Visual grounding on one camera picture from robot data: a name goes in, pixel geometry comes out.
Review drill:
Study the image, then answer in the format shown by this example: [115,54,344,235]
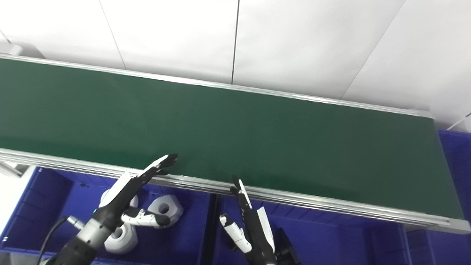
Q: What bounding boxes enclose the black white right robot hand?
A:
[219,176,277,264]

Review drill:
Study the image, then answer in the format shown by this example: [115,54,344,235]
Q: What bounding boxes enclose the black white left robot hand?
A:
[89,154,178,233]

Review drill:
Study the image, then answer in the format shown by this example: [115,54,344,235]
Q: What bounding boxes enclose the white plastic part with hole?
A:
[147,194,184,226]
[104,221,139,255]
[99,188,139,210]

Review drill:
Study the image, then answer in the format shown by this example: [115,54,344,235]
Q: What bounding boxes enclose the black plastic part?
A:
[274,227,301,265]

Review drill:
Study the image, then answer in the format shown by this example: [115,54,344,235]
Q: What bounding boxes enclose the blue plastic bin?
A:
[0,166,217,265]
[212,195,410,265]
[404,129,471,265]

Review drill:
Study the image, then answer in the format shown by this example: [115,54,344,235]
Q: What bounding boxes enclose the green conveyor belt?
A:
[0,58,465,220]
[0,53,471,234]

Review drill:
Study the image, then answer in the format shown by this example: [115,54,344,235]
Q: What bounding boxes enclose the grey conveyor end box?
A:
[0,42,45,59]

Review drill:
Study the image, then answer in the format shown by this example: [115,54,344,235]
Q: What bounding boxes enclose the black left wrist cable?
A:
[37,215,84,265]

